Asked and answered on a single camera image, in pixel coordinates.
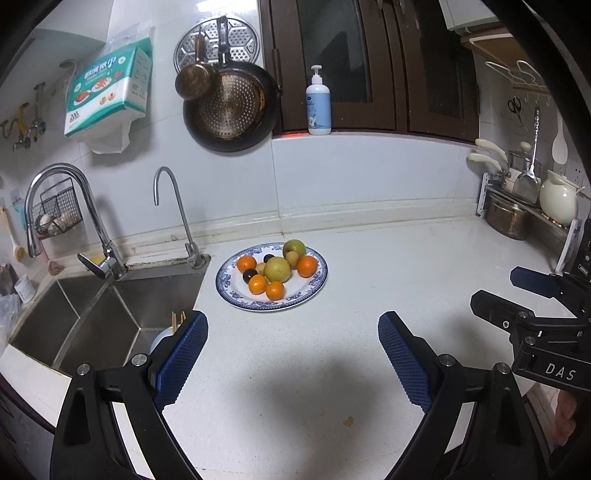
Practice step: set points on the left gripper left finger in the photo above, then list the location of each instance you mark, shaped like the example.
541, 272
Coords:
87, 442

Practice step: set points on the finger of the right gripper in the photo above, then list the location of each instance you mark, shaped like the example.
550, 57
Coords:
520, 322
549, 285

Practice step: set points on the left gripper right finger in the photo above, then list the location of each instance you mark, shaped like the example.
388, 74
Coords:
475, 423

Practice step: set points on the small orange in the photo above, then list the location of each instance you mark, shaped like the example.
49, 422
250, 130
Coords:
275, 291
257, 284

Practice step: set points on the large orange with stem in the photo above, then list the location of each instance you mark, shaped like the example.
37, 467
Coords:
307, 266

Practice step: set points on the yellow green round fruit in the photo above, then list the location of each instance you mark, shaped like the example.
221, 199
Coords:
277, 269

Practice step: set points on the dark green round fruit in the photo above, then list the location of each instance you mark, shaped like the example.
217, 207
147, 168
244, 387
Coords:
294, 245

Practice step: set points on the right hand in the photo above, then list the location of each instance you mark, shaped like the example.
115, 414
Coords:
564, 422

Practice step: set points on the steel cooking pot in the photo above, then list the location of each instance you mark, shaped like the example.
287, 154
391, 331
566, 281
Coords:
508, 218

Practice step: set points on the white ceramic teapot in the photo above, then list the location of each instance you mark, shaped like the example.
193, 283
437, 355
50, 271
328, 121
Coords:
558, 198

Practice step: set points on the steel spatula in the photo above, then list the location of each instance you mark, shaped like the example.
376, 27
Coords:
527, 186

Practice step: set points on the stainless steel sink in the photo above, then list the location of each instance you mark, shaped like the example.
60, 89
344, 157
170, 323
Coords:
103, 323

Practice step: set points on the wooden chopsticks in sink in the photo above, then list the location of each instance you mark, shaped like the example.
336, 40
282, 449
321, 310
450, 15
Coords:
177, 320

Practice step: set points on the white rice spoon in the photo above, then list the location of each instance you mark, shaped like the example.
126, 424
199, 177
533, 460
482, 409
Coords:
559, 148

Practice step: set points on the large chrome faucet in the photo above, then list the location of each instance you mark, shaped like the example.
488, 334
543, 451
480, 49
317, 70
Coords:
112, 264

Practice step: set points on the blue white porcelain plate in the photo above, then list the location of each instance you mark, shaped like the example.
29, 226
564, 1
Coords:
230, 285

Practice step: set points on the black scissors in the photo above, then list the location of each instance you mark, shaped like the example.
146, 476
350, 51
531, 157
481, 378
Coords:
515, 107

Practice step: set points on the blue white soap bottle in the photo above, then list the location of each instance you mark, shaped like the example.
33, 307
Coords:
319, 107

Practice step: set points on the black frying pan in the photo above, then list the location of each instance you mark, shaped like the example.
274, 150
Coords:
242, 111

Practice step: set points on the teal white tissue box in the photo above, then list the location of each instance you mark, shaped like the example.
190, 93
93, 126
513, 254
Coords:
111, 92

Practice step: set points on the brass strainer ladle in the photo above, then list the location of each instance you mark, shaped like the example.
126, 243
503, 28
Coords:
198, 79

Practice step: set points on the round steel steamer tray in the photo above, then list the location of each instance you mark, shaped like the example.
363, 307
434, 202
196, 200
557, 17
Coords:
243, 42

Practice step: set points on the white rack bracket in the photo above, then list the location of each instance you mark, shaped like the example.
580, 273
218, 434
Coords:
481, 204

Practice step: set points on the cream knife handle lower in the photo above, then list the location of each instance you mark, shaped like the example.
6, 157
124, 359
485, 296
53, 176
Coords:
495, 166

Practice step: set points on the cream knife handle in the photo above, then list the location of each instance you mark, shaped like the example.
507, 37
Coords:
492, 147
495, 166

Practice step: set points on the cream knife handle upper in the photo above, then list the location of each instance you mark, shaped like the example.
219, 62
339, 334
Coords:
492, 147

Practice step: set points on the black wire basket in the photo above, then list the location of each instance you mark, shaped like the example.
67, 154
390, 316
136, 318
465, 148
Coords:
57, 210

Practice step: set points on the dark wooden window frame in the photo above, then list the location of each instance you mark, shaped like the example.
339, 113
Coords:
391, 66

